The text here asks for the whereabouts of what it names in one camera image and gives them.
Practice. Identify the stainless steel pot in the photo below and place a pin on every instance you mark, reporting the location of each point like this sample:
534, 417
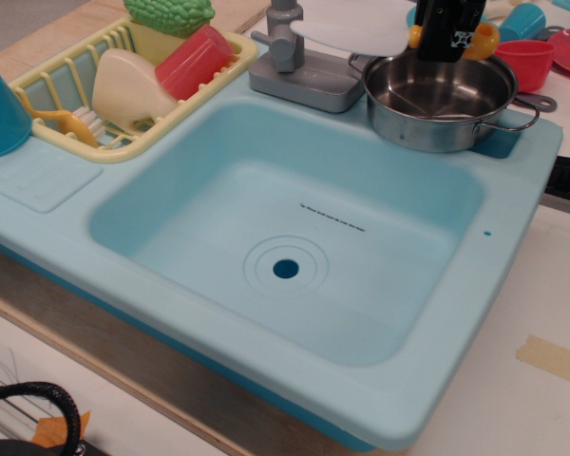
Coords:
440, 107

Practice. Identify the yellow dish rack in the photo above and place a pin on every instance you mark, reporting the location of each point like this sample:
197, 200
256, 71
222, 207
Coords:
66, 81

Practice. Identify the light blue toy sink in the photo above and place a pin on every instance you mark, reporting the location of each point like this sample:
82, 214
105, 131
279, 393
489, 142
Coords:
341, 274

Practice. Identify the red plastic cup right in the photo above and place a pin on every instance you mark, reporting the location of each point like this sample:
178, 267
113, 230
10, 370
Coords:
531, 61

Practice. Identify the grey utensil handle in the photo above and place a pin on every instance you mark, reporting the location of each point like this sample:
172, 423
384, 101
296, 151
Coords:
541, 102

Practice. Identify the green toy vegetable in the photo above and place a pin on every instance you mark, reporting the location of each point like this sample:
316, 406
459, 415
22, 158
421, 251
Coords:
179, 18

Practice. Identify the teal plastic cup right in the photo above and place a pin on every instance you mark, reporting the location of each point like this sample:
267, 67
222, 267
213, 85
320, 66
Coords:
525, 22

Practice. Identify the beige masking tape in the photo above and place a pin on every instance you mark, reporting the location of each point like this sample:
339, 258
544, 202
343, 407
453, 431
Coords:
545, 356

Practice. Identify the orange tape piece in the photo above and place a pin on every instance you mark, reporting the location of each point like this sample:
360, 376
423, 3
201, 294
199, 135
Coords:
50, 432

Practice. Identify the white knife yellow handle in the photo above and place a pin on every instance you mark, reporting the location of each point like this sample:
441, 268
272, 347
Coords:
477, 45

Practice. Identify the teal cup upside down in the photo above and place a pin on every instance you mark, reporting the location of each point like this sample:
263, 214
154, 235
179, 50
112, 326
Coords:
15, 122

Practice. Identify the yellow dish brush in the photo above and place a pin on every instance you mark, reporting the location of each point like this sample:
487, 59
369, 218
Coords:
84, 124

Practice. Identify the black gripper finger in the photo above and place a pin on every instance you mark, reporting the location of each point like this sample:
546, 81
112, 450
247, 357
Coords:
447, 27

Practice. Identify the grey toy faucet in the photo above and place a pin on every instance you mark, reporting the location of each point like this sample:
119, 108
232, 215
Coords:
291, 72

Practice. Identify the red plastic cup in rack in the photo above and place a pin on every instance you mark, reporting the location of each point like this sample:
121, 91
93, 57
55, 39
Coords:
194, 63

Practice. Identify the cream plastic jug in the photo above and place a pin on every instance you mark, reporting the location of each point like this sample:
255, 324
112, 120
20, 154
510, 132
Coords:
126, 91

